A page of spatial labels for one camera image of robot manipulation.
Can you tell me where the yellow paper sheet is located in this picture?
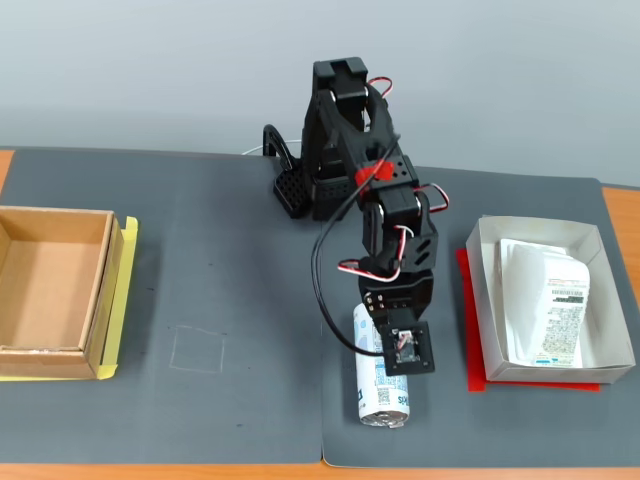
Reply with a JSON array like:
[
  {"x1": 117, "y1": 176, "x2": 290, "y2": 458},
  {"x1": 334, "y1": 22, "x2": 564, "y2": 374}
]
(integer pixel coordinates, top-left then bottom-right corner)
[{"x1": 0, "y1": 215, "x2": 140, "y2": 382}]

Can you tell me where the grey mat with chalk square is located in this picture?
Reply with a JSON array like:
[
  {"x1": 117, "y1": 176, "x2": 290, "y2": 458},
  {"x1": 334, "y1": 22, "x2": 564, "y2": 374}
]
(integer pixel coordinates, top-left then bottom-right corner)
[{"x1": 0, "y1": 148, "x2": 324, "y2": 465}]

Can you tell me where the brown cardboard box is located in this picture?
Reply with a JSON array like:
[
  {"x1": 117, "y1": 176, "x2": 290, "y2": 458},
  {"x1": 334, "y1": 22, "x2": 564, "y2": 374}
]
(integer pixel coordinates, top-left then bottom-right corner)
[{"x1": 0, "y1": 205, "x2": 125, "y2": 380}]

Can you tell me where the white and blue can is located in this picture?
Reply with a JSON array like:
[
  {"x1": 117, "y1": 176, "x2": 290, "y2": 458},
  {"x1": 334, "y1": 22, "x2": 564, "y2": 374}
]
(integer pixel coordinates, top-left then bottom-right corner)
[{"x1": 352, "y1": 299, "x2": 411, "y2": 430}]

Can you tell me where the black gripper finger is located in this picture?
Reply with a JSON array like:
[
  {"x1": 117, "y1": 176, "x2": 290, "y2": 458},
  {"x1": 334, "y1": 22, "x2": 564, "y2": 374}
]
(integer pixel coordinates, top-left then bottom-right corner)
[{"x1": 368, "y1": 313, "x2": 389, "y2": 359}]

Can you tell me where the white paper box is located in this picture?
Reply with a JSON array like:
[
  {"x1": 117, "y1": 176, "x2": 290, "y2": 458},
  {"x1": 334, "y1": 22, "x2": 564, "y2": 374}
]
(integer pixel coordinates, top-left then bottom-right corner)
[{"x1": 465, "y1": 215, "x2": 637, "y2": 385}]

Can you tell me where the black square gripper camera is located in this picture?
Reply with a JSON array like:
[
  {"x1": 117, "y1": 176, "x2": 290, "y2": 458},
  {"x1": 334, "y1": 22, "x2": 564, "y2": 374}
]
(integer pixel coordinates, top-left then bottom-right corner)
[{"x1": 377, "y1": 321, "x2": 436, "y2": 377}]

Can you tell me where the red tape piece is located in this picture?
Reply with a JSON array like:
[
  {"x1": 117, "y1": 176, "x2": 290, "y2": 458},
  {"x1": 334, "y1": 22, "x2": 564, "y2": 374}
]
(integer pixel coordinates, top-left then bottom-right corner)
[{"x1": 355, "y1": 158, "x2": 394, "y2": 186}]

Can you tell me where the red white black servo wire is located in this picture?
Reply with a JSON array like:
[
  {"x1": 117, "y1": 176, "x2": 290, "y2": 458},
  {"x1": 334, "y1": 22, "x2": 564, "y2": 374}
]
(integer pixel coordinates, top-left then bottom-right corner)
[
  {"x1": 338, "y1": 224, "x2": 416, "y2": 285},
  {"x1": 367, "y1": 76, "x2": 395, "y2": 109},
  {"x1": 414, "y1": 183, "x2": 452, "y2": 215}
]

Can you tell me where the white printed pouch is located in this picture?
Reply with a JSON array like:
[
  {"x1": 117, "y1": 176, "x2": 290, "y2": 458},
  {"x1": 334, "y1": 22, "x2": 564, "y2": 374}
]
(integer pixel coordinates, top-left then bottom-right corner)
[{"x1": 497, "y1": 238, "x2": 593, "y2": 369}]

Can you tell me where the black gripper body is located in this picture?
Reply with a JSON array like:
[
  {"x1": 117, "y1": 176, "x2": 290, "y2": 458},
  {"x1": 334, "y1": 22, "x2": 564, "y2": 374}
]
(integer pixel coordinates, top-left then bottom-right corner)
[{"x1": 358, "y1": 269, "x2": 435, "y2": 326}]

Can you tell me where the red paper sheet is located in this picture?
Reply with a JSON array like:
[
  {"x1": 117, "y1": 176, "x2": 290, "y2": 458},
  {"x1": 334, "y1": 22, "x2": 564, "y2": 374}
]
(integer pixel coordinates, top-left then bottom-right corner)
[{"x1": 454, "y1": 248, "x2": 601, "y2": 394}]

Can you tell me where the black perforated table clamp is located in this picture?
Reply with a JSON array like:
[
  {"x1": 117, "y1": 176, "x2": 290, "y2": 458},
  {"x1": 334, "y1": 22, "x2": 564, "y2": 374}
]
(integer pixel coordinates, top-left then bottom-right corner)
[{"x1": 263, "y1": 123, "x2": 308, "y2": 220}]

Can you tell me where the plain grey mat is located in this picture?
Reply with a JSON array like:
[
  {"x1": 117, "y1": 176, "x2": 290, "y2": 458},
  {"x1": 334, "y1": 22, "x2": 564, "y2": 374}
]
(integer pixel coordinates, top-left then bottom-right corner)
[{"x1": 319, "y1": 164, "x2": 640, "y2": 470}]

